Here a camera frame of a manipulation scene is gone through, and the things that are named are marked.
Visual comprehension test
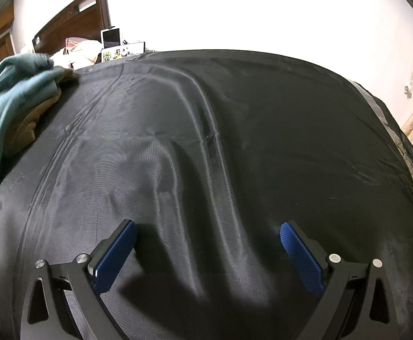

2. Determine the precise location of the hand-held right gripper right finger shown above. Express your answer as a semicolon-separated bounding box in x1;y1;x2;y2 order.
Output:
279;220;400;340

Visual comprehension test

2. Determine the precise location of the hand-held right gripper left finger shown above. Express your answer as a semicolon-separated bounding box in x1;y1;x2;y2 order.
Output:
20;220;138;340

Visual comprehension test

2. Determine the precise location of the blue knit sweater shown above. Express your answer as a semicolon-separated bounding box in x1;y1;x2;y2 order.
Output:
0;54;65;202

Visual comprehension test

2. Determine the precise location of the black cloth cover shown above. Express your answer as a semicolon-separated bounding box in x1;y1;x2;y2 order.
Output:
0;49;413;340

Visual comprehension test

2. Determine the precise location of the brown fleece garment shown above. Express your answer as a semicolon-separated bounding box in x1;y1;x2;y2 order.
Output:
5;67;78;157

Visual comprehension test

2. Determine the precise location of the grey tape strip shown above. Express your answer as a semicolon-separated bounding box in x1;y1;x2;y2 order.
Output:
351;80;413;202

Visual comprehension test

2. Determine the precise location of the printed pillow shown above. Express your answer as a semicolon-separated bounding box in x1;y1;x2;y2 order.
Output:
51;37;103;69

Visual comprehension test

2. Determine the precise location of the white tablet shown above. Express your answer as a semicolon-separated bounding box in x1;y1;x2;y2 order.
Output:
101;26;124;49

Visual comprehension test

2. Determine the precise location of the dark wooden headboard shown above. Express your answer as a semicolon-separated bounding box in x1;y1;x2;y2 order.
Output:
32;0;112;54

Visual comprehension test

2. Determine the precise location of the white photo collage frame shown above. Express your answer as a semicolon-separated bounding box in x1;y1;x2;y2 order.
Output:
102;42;146;63

